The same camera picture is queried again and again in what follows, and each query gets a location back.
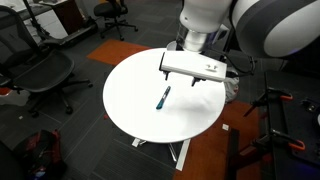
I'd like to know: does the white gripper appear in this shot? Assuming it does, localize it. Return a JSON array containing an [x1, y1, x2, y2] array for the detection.
[[159, 51, 227, 87]]

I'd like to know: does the teal marker pen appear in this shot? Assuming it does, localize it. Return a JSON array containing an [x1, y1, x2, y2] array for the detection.
[[156, 86, 171, 110]]

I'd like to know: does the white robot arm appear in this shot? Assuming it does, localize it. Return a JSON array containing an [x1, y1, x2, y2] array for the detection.
[[159, 0, 320, 82]]

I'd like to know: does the round white table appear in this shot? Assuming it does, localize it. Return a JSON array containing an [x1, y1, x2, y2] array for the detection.
[[103, 48, 227, 170]]

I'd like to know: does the white plastic bag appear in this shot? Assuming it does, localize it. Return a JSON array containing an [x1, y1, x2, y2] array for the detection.
[[224, 77, 239, 103]]

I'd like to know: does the distant black office chair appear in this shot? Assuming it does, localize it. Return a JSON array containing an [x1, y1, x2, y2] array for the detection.
[[94, 0, 138, 41]]

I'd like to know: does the black side table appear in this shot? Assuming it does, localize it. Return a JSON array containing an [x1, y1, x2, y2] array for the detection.
[[265, 71, 320, 180]]

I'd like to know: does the black mesh office chair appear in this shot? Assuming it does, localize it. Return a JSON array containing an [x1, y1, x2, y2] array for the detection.
[[0, 5, 93, 117]]

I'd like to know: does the red black backpack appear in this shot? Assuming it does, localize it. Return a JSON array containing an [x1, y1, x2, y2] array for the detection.
[[13, 129, 67, 180]]

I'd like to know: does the orange handled clamp upper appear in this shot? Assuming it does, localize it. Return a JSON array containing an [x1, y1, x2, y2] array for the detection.
[[244, 87, 293, 117]]

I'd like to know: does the orange handled clamp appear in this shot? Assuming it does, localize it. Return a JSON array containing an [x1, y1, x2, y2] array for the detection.
[[244, 87, 293, 117], [254, 129, 306, 151]]

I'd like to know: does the orange handled clamp lower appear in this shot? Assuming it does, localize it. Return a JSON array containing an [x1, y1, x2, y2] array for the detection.
[[254, 129, 306, 151]]

